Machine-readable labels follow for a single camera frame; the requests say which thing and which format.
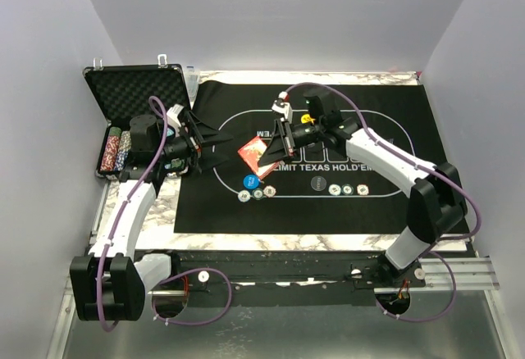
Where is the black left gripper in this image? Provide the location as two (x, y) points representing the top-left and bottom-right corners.
(156, 111), (233, 172)

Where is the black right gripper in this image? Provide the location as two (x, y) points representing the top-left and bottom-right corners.
(258, 119), (323, 170)

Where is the red playing card box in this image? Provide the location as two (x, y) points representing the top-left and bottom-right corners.
(238, 136), (279, 180)

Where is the blue small blind button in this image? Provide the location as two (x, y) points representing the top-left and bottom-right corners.
(243, 175), (260, 190)

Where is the yellow big blind button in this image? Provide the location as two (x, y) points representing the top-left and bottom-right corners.
(300, 114), (315, 125)

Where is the green white poker chip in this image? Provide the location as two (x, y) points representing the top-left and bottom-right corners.
(252, 189), (264, 200)
(342, 184), (354, 195)

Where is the black dealer button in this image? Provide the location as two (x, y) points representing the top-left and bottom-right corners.
(310, 175), (327, 192)

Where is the red white poker chip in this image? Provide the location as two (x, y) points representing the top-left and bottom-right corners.
(263, 185), (276, 198)
(356, 184), (369, 196)

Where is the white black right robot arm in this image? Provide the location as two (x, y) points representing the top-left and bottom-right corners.
(259, 92), (467, 287)

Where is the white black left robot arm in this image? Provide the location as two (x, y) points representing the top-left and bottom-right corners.
(70, 105), (232, 332)

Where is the black poker table mat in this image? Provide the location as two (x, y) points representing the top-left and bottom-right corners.
(174, 81), (446, 234)

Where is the blue white chip stack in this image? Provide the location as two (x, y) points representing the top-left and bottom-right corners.
(113, 131), (131, 171)

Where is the green chip stack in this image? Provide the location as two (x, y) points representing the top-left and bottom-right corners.
(108, 126), (122, 138)

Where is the red white chip stack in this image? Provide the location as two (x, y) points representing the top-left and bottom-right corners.
(99, 135), (120, 171)

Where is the black aluminium chip case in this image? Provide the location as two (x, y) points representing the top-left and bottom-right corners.
(81, 53), (194, 180)

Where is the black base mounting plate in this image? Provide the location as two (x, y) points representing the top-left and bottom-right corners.
(150, 250), (426, 309)

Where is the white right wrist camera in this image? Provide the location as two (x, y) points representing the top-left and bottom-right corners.
(272, 91), (293, 122)

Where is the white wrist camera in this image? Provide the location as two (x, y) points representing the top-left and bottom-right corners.
(272, 91), (293, 122)
(167, 104), (185, 130)

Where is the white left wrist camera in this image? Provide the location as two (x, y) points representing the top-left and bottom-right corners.
(167, 104), (185, 130)

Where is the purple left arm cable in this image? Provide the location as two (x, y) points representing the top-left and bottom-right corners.
(96, 95), (234, 332)

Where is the aluminium extrusion rail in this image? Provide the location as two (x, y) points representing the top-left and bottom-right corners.
(63, 256), (500, 297)

